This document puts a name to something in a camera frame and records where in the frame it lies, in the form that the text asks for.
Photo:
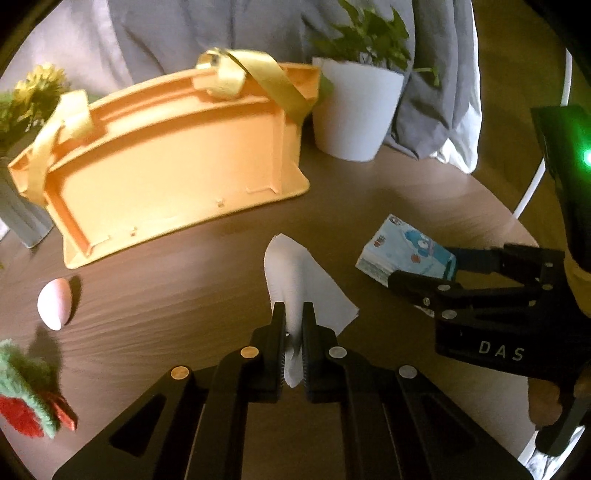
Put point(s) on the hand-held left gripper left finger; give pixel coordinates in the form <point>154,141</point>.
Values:
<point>278,355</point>

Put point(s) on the white egg-shaped toy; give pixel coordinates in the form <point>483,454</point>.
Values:
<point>54,304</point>

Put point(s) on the grey ribbed vase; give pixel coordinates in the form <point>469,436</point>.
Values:
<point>23,207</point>

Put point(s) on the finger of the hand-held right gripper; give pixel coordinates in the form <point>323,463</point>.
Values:
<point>508,261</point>
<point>438,293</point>

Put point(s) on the blue tissue packet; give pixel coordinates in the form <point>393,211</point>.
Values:
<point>401,249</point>

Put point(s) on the green potted plant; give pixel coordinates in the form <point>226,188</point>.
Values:
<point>369,32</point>

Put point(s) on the grey curtain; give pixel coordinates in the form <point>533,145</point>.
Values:
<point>438,115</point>

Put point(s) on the sunflower bouquet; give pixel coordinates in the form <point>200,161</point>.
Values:
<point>32,97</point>

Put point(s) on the red and green plush toy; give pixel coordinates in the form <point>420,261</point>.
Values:
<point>27,397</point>

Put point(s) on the white curtain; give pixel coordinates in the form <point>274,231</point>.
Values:
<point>60,41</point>

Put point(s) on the orange plastic crate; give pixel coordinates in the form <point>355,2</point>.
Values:
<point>161,161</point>

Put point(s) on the white tissue sheet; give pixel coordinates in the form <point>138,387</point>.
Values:
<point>300,277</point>

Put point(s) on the person's right hand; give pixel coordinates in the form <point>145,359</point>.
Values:
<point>545,401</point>

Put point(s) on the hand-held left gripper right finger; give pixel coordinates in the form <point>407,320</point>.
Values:
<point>308,360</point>

